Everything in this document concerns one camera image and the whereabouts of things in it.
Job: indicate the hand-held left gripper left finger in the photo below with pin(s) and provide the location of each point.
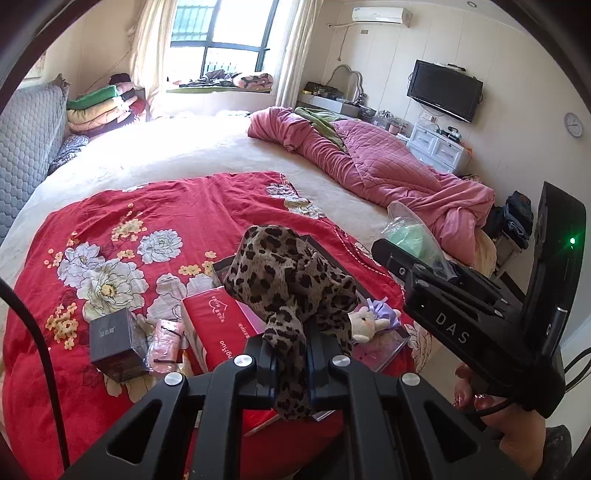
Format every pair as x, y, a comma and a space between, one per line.
265, 369

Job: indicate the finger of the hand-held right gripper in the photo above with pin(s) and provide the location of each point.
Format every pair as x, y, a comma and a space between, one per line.
397, 261
447, 270

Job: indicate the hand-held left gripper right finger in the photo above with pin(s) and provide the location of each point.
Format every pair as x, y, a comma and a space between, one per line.
323, 369

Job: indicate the plush bear with green dress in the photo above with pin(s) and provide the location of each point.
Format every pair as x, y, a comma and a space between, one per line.
408, 237

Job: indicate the plush bear with purple dress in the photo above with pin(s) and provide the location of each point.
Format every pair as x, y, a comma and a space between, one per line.
364, 321

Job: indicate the leopard print cloth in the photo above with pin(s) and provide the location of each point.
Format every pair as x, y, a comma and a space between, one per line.
286, 277

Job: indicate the pink tray box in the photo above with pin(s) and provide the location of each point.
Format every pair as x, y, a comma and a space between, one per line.
220, 272

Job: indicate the person's right hand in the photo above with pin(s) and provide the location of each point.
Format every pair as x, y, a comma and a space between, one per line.
512, 434

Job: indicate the wooden stool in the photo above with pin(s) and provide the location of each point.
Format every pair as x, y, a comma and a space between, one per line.
510, 258

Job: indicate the red tissue box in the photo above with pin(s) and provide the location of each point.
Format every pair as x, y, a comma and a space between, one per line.
217, 318

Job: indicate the pile of dark clothes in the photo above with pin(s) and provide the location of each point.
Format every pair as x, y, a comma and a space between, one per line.
515, 217

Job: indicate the pink quilt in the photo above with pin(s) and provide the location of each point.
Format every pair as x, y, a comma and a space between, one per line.
392, 161

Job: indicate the pink cloth in clear bag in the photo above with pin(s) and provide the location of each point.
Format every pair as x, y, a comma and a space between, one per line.
166, 344

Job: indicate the white drawer cabinet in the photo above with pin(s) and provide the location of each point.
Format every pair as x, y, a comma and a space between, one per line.
436, 147

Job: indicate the small dark box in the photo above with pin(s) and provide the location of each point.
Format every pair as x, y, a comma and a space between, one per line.
115, 341

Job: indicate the green blanket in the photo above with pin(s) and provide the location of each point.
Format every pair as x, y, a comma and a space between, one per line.
318, 122

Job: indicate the dressing table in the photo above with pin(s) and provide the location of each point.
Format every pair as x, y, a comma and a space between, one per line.
332, 105

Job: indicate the vanity mirror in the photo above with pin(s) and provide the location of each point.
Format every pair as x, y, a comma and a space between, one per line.
348, 83

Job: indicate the dark patterned box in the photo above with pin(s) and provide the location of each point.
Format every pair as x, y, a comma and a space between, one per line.
323, 89

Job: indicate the cream curtain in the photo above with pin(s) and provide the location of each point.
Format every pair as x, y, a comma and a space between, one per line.
295, 55
147, 55

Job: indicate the patterned crumpled blanket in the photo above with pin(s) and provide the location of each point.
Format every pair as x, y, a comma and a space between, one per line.
249, 81

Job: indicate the bed with cream sheet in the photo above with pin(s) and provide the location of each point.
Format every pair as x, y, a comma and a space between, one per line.
184, 147

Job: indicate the red floral blanket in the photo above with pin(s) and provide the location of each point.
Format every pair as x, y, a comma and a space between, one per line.
83, 217

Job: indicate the white air conditioner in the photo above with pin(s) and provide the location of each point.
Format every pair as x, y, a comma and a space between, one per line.
381, 15

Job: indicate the window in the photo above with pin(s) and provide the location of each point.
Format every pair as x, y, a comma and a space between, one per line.
221, 27

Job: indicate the dark patterned pillow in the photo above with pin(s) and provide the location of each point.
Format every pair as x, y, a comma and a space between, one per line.
69, 152

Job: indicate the stack of folded blankets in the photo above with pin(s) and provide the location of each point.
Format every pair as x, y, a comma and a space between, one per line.
101, 108

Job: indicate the grey quilted headboard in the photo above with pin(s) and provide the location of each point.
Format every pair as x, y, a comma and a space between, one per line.
27, 152

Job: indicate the black wall television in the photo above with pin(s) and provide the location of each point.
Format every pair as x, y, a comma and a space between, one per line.
445, 90

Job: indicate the round wall clock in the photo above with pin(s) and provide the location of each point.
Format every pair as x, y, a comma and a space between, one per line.
574, 124

